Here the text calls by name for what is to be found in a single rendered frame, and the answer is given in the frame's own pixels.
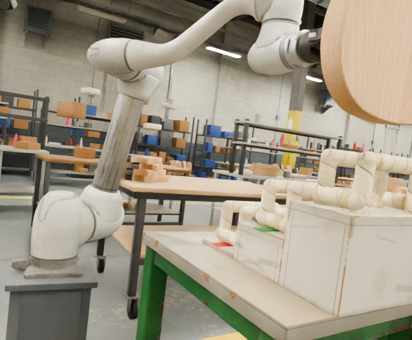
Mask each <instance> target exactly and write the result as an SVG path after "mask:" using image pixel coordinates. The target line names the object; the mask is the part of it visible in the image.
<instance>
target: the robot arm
mask: <svg viewBox="0 0 412 340"><path fill-rule="evenodd" d="M303 2H304V0H224V1H222V2H221V3H219V4H218V5H217V6H216V7H214V8H213V9H212V10H210V11H209V12H208V13H207V14H206V15H205V16H203V17H202V18H201V19H199V20H198V21H197V22H196V23H195V24H194V25H192V26H191V27H190V28H188V29H187V30H186V31H185V32H184V33H182V34H181V35H180V36H178V37H177V38H176V39H174V40H172V41H170V42H168V43H165V44H155V43H151V42H144V41H141V40H134V39H127V38H108V39H103V40H100V41H98V42H96V43H94V44H93V45H91V47H90V48H89V49H88V54H87V56H88V61H89V62H90V64H91V66H92V67H94V68H95V69H97V70H99V71H101V72H107V73H108V74H110V75H112V76H114V77H116V78H117V90H118V92H119V94H118V97H117V102H116V104H115V108H114V111H113V115H112V118H111V122H110V125H109V129H108V132H107V136H106V139H105V143H104V146H103V148H102V152H101V156H100V159H99V162H98V167H97V169H96V173H95V176H94V180H93V183H92V184H90V185H89V186H87V187H85V188H84V191H83V192H82V194H81V196H80V197H79V196H78V195H77V194H75V193H73V192H70V191H65V190H56V191H52V192H48V193H47V194H46V195H44V196H43V197H42V199H41V200H40V202H39V203H38V206H37V208H36V211H35V213H34V219H33V224H32V235H31V254H30V256H28V257H27V258H22V259H17V260H12V266H11V267H12V268H17V269H22V270H26V272H25V273H24V277H23V278H24V279H37V278H57V277H74V278H79V277H82V271H81V270H80V268H79V264H78V261H79V258H78V248H79V246H81V245H82V244H83V243H85V242H92V241H95V240H98V239H102V238H104V237H107V236H110V235H111V234H113V233H114V232H116V231H117V230H118V229H119V228H120V226H121V225H122V223H123V220H124V209H123V206H122V196H121V194H120V192H119V190H118V188H119V184H120V181H121V177H122V175H123V170H124V168H125V164H126V161H127V158H128V154H129V151H130V148H131V144H132V141H133V138H134V135H135V132H136V128H137V125H138V122H139V118H140V115H141V112H142V108H143V106H144V101H147V100H148V99H149V98H150V97H151V95H152V94H153V92H154V91H155V90H156V89H157V88H158V87H159V86H160V85H161V84H162V82H163V80H164V78H165V71H164V68H163V66H166V65H170V64H172V63H175V62H177V61H179V60H181V59H183V58H184V57H186V56H187V55H189V54H190V53H191V52H192V51H194V50H195V49H196V48H197V47H199V46H200V45H201V44H202V43H203V42H204V41H205V40H207V39H208V38H209V37H210V36H212V35H213V34H214V33H215V32H216V31H217V30H218V29H219V28H221V27H222V26H223V25H225V24H226V23H227V22H228V21H229V20H231V19H232V18H234V17H236V16H239V15H243V14H247V15H251V16H253V17H254V18H255V19H256V21H257V22H262V27H261V31H260V34H259V37H258V39H257V41H256V42H255V43H254V45H253V46H252V47H251V49H250V50H249V53H248V55H247V61H248V64H249V66H250V68H251V69H252V70H253V71H254V72H256V73H260V74H265V75H280V74H285V73H288V72H290V71H292V70H293V69H299V68H304V67H309V66H312V65H313V64H315V63H317V62H321V57H320V44H321V35H322V27H321V28H318V29H313V30H301V31H299V25H300V20H301V17H302V12H303Z"/></svg>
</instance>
